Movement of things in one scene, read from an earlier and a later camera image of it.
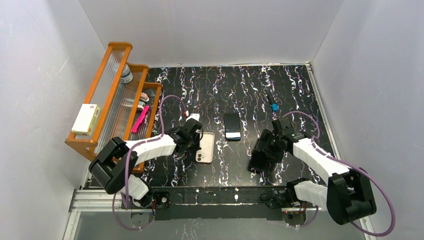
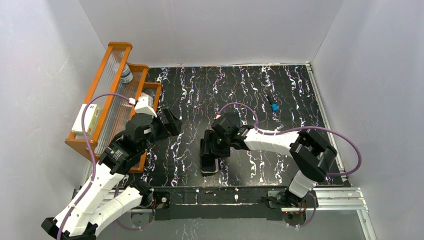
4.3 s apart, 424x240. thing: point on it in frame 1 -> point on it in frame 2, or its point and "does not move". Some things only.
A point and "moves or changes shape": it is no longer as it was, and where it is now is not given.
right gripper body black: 261,152 -> 210,145
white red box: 86,119 does not move
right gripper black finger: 260,158 -> 209,165
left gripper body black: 193,129 -> 168,122
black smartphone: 232,126 moves or changes shape
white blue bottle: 127,75 does not move
